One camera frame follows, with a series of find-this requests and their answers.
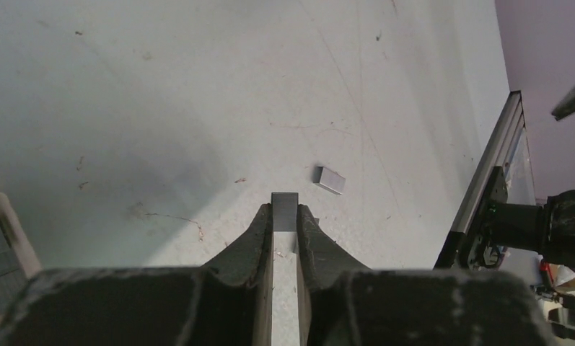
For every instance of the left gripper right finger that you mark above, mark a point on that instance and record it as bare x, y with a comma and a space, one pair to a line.
343, 302

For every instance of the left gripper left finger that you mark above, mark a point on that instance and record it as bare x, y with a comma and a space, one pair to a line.
226, 301

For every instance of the staple strip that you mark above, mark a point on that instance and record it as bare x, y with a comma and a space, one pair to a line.
284, 211
329, 180

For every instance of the white staple box barcode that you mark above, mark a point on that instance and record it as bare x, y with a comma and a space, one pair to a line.
18, 260

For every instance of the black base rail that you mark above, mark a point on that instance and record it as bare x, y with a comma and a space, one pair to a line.
467, 241

